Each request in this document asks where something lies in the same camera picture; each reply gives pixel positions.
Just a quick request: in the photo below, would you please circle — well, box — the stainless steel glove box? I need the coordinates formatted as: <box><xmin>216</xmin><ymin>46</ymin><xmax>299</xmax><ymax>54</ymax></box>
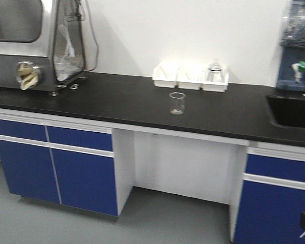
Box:
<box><xmin>0</xmin><ymin>1</ymin><xmax>92</xmax><ymax>96</ymax></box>

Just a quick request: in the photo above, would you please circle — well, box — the black lab sink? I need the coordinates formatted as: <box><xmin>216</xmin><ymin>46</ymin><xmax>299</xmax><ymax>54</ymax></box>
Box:
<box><xmin>266</xmin><ymin>95</ymin><xmax>305</xmax><ymax>129</ymax></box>

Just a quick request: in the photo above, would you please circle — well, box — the middle white plastic bin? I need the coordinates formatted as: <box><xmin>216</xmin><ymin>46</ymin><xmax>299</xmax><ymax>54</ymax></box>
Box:
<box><xmin>177</xmin><ymin>64</ymin><xmax>202</xmax><ymax>90</ymax></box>

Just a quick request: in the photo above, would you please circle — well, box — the white plastic bin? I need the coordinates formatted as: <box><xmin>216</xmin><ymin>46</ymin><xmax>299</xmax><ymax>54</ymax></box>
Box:
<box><xmin>201</xmin><ymin>66</ymin><xmax>229</xmax><ymax>92</ymax></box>
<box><xmin>177</xmin><ymin>64</ymin><xmax>202</xmax><ymax>90</ymax></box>
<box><xmin>152</xmin><ymin>63</ymin><xmax>179</xmax><ymax>88</ymax></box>

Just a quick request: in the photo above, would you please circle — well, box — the blue white left cabinet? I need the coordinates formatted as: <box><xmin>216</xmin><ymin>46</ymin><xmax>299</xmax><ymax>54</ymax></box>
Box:
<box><xmin>0</xmin><ymin>109</ymin><xmax>135</xmax><ymax>217</ymax></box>

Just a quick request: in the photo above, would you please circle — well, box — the blue drying rack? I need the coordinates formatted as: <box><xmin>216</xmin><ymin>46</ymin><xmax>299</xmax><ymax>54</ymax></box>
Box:
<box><xmin>276</xmin><ymin>1</ymin><xmax>305</xmax><ymax>92</ymax></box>

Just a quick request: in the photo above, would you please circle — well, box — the left white plastic bin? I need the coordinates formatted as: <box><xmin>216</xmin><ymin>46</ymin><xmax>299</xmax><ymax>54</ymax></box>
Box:
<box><xmin>152</xmin><ymin>63</ymin><xmax>179</xmax><ymax>88</ymax></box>

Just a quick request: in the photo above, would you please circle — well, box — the blue white right cabinet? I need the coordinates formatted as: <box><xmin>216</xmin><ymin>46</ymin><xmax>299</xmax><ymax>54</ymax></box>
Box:
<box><xmin>230</xmin><ymin>142</ymin><xmax>305</xmax><ymax>243</ymax></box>

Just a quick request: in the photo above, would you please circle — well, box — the clear round glass flask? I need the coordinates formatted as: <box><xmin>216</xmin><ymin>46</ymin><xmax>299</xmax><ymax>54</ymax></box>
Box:
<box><xmin>206</xmin><ymin>58</ymin><xmax>224</xmax><ymax>82</ymax></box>

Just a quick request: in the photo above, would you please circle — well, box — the blue white cabinet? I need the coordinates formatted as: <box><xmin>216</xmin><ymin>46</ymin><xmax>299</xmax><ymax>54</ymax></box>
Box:
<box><xmin>230</xmin><ymin>142</ymin><xmax>305</xmax><ymax>243</ymax></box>
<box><xmin>0</xmin><ymin>109</ymin><xmax>135</xmax><ymax>217</ymax></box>

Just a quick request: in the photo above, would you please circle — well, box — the right white plastic bin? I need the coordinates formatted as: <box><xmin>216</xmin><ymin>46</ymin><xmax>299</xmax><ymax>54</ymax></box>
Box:
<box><xmin>201</xmin><ymin>66</ymin><xmax>229</xmax><ymax>92</ymax></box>

